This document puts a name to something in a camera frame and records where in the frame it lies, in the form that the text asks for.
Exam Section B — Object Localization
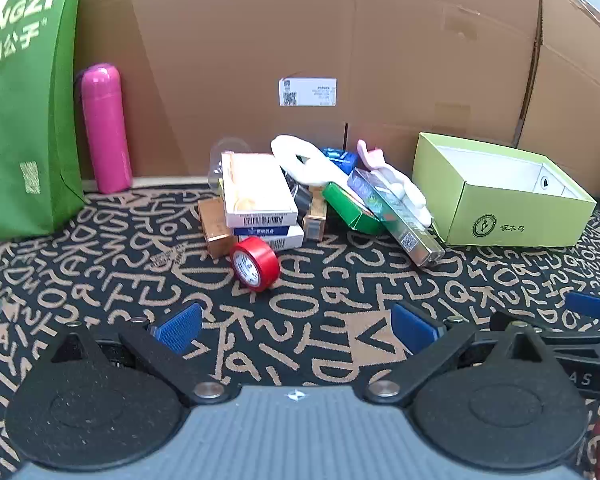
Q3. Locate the pink thermos bottle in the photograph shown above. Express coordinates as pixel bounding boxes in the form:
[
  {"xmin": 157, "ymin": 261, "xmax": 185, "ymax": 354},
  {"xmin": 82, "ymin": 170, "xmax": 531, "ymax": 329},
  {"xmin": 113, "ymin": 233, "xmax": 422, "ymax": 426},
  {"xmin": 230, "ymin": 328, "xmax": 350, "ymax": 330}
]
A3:
[{"xmin": 80, "ymin": 63, "xmax": 133, "ymax": 194}]

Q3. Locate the white and pink plush toy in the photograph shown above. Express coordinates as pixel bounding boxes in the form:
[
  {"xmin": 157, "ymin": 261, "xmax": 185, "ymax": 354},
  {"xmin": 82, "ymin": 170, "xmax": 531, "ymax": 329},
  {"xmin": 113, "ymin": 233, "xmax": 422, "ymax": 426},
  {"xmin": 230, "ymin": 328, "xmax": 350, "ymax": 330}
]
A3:
[{"xmin": 271, "ymin": 135, "xmax": 433, "ymax": 226}]

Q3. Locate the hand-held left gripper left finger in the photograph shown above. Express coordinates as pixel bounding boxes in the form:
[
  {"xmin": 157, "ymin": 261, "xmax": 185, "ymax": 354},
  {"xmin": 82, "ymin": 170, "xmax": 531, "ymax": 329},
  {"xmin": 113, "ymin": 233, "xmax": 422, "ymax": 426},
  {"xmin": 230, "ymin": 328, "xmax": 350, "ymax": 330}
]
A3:
[{"xmin": 50, "ymin": 302, "xmax": 241, "ymax": 408}]

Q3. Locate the red tape roll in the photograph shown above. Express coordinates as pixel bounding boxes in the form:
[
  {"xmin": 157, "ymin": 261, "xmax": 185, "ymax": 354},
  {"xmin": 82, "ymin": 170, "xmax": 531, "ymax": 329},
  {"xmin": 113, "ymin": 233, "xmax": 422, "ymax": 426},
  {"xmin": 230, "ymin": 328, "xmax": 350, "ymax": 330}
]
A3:
[{"xmin": 229, "ymin": 236, "xmax": 281, "ymax": 292}]

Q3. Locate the small gold box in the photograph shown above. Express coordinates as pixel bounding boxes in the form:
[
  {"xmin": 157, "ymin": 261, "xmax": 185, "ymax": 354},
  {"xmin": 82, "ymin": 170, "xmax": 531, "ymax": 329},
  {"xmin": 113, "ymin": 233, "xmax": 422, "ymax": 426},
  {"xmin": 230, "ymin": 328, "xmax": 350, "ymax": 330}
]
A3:
[{"xmin": 302, "ymin": 199, "xmax": 328, "ymax": 242}]

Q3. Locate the dark green box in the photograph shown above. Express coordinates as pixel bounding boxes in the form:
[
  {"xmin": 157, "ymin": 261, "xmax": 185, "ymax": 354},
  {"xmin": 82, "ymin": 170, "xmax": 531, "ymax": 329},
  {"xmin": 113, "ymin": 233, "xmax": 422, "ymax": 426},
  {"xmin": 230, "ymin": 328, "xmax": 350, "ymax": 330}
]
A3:
[{"xmin": 322, "ymin": 181, "xmax": 387, "ymax": 236}]

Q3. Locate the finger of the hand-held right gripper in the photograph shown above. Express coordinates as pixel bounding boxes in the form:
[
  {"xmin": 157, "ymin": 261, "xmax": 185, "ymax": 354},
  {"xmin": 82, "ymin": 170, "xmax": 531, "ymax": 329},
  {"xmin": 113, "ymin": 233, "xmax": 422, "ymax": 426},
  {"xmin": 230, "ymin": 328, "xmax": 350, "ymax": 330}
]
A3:
[
  {"xmin": 564, "ymin": 291, "xmax": 600, "ymax": 322},
  {"xmin": 489, "ymin": 311, "xmax": 600, "ymax": 356}
]

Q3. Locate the blue and white box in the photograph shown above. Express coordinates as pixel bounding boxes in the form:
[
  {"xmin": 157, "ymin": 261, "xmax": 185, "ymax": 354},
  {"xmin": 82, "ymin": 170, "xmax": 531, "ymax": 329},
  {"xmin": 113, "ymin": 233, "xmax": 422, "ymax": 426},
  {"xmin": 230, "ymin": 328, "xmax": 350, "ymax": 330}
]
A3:
[{"xmin": 232, "ymin": 224, "xmax": 305, "ymax": 252}]

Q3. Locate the light green shoe box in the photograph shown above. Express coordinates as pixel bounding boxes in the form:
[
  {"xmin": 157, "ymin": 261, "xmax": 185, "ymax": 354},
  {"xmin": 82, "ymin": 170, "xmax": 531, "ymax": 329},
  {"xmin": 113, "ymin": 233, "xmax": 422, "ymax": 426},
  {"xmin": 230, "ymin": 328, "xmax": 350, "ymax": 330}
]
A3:
[{"xmin": 412, "ymin": 132, "xmax": 597, "ymax": 247}]

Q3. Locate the small black object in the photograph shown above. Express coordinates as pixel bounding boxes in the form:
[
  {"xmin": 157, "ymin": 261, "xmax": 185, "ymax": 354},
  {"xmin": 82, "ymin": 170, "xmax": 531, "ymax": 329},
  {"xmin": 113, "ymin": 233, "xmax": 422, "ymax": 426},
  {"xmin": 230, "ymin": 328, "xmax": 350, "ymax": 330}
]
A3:
[{"xmin": 287, "ymin": 175, "xmax": 313, "ymax": 216}]

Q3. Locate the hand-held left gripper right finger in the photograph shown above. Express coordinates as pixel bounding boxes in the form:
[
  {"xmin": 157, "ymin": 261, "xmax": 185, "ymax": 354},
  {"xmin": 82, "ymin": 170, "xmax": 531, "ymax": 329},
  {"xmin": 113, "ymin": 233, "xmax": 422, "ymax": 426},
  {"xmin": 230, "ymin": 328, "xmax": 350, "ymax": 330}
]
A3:
[{"xmin": 362, "ymin": 302, "xmax": 556, "ymax": 408}]

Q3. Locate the white box with orange print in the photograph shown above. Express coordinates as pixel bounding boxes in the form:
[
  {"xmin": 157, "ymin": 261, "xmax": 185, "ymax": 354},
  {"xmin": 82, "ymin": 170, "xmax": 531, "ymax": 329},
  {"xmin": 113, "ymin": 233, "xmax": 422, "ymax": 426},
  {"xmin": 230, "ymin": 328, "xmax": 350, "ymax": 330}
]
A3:
[{"xmin": 221, "ymin": 152, "xmax": 299, "ymax": 228}]

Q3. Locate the white shipping label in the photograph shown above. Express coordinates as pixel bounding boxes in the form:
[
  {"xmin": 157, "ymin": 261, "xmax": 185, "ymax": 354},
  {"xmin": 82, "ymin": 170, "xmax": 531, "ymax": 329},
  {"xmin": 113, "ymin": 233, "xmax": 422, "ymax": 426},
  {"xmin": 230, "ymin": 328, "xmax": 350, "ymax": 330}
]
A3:
[{"xmin": 279, "ymin": 78, "xmax": 338, "ymax": 107}]

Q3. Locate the green tote bag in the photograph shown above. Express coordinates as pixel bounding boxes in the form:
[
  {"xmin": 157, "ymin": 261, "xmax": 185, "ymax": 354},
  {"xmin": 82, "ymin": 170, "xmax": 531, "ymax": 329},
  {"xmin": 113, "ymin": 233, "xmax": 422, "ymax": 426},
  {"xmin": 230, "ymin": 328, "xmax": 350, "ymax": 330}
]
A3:
[{"xmin": 0, "ymin": 0, "xmax": 88, "ymax": 246}]

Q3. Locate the black mat with tan letters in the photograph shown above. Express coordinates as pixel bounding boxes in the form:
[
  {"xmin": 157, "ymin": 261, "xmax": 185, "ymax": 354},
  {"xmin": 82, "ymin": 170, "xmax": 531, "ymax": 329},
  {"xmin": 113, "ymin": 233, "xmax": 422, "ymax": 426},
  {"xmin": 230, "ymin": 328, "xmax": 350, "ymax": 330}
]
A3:
[{"xmin": 0, "ymin": 177, "xmax": 600, "ymax": 480}]

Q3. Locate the large cardboard box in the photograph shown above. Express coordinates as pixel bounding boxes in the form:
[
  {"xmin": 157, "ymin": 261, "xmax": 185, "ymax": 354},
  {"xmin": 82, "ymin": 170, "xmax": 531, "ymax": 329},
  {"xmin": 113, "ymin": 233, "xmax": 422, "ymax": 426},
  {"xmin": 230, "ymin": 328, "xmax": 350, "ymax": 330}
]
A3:
[{"xmin": 35, "ymin": 0, "xmax": 600, "ymax": 197}]

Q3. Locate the brown copper box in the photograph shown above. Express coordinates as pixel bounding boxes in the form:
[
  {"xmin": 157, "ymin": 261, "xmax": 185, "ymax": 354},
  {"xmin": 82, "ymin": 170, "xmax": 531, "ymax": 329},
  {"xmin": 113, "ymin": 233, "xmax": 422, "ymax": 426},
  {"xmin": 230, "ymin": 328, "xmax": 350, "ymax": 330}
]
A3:
[{"xmin": 197, "ymin": 197, "xmax": 241, "ymax": 259}]

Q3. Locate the clear plastic cup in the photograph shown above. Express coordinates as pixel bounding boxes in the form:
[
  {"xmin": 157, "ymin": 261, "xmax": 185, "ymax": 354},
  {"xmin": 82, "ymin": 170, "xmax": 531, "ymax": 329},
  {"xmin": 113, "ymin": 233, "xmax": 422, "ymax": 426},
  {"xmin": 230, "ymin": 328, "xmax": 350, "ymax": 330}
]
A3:
[{"xmin": 207, "ymin": 137, "xmax": 253, "ymax": 192}]

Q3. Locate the long silver holographic box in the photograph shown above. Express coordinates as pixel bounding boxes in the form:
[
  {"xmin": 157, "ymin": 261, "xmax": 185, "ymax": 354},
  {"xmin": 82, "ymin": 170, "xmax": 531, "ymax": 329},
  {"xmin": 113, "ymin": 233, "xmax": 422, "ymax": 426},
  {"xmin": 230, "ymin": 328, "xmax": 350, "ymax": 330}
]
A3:
[{"xmin": 347, "ymin": 167, "xmax": 446, "ymax": 267}]

